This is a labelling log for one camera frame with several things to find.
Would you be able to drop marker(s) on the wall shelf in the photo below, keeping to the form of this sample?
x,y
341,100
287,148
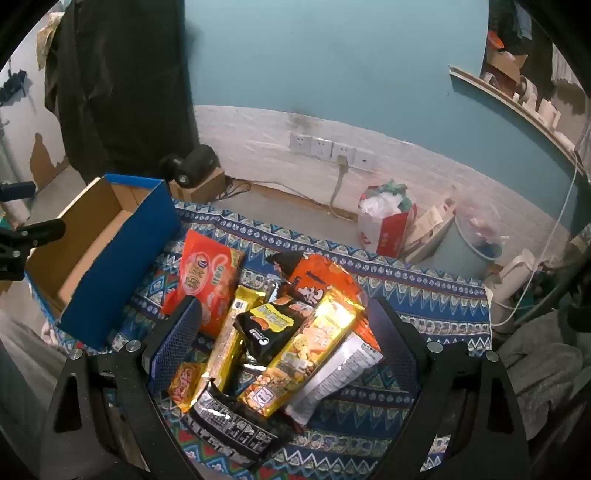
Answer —
x,y
508,104

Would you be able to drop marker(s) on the white wall socket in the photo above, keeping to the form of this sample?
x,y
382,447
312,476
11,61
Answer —
x,y
322,147
300,142
365,160
350,154

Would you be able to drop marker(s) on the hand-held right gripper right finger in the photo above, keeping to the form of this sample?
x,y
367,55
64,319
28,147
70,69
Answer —
x,y
397,332

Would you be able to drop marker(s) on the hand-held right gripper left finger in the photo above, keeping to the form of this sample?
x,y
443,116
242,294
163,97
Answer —
x,y
178,337

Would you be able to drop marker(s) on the silver white snack packet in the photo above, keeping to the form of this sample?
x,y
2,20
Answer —
x,y
332,374

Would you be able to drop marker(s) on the small orange snack packet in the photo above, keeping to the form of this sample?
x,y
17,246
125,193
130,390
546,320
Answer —
x,y
184,385

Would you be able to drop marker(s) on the black camera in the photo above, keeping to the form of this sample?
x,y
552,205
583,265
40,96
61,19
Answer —
x,y
196,161

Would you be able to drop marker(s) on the black white-print snack packet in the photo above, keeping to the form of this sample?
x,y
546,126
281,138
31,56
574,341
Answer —
x,y
231,424

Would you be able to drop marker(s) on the red-orange snack packet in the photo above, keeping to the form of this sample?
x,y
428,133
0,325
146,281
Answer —
x,y
203,272

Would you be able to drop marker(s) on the blue patterned blanket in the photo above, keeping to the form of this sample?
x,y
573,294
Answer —
x,y
415,286

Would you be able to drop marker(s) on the small brown cardboard box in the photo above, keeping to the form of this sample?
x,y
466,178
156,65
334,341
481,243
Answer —
x,y
207,187

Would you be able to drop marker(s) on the cardboard box on shelf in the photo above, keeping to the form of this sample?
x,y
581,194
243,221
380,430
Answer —
x,y
505,64

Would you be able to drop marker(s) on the wooden pieces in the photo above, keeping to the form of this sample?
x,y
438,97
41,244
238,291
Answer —
x,y
429,230

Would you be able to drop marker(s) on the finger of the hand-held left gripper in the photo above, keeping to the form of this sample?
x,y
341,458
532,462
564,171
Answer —
x,y
34,233
18,191

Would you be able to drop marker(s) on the large orange black snack packet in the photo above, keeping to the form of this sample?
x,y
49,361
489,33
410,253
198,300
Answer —
x,y
314,277

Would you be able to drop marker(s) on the white cups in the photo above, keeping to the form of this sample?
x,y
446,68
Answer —
x,y
547,113

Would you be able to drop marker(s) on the beige cloth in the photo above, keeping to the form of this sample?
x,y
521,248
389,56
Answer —
x,y
46,39

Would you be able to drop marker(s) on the grey cloth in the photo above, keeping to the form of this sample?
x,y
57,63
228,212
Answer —
x,y
540,364

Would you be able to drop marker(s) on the black hanging coat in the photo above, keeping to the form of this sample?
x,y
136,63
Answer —
x,y
124,92

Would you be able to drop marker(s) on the wide gold snack packet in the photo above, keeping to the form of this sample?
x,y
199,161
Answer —
x,y
309,341

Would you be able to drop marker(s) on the blue cardboard box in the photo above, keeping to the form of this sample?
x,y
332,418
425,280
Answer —
x,y
138,258

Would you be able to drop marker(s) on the light blue trash bin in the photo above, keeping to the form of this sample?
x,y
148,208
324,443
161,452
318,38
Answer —
x,y
461,251

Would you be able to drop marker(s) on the dark blue hanging item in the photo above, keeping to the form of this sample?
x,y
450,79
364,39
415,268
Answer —
x,y
14,87

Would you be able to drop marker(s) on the small black yellow snack packet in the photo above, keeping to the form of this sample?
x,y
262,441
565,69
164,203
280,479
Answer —
x,y
263,332

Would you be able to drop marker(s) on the white kettle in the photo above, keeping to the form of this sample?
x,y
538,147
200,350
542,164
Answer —
x,y
512,277

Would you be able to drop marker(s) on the red white bag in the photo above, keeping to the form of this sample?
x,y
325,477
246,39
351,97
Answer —
x,y
390,230

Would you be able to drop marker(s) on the long gold snack packet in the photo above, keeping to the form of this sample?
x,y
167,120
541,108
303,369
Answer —
x,y
226,341

